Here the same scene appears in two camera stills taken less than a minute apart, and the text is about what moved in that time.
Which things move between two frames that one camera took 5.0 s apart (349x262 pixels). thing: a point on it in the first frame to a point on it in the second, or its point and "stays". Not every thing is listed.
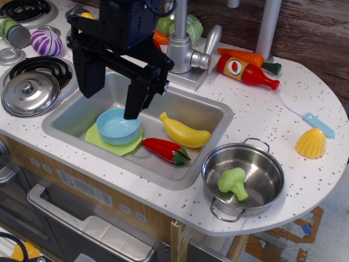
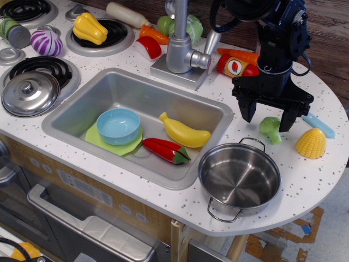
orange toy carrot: (256, 60) stays
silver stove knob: (10, 56) stays
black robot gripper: (121, 38) to (276, 88)
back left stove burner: (34, 13) stays
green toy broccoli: (232, 180) to (270, 126)
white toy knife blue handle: (311, 119) stays
